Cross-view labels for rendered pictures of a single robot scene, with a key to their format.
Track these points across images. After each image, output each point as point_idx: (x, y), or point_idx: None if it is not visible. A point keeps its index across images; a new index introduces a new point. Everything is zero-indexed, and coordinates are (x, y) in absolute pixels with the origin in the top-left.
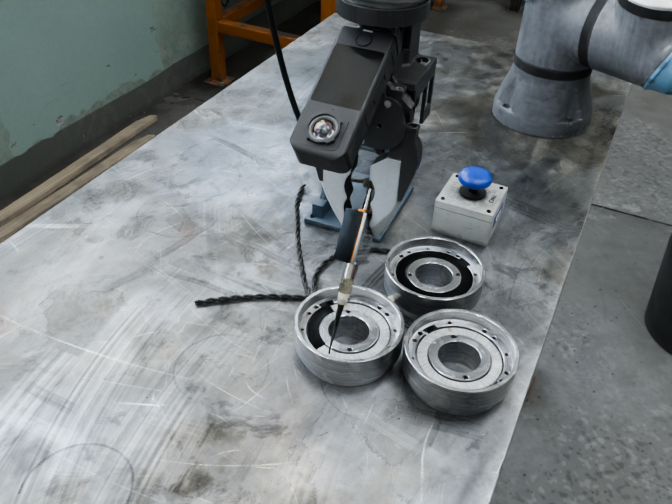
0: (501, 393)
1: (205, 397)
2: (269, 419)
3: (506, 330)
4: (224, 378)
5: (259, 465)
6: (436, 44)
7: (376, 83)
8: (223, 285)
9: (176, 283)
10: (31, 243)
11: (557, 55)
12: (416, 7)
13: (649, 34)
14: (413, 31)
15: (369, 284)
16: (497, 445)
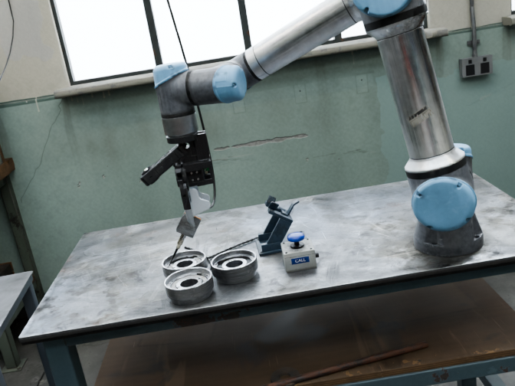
0: (176, 295)
1: (144, 266)
2: (143, 277)
3: (206, 281)
4: (155, 265)
5: (123, 283)
6: (486, 196)
7: (162, 160)
8: (200, 246)
9: (193, 241)
10: None
11: None
12: (174, 138)
13: (409, 185)
14: (198, 148)
15: None
16: (162, 312)
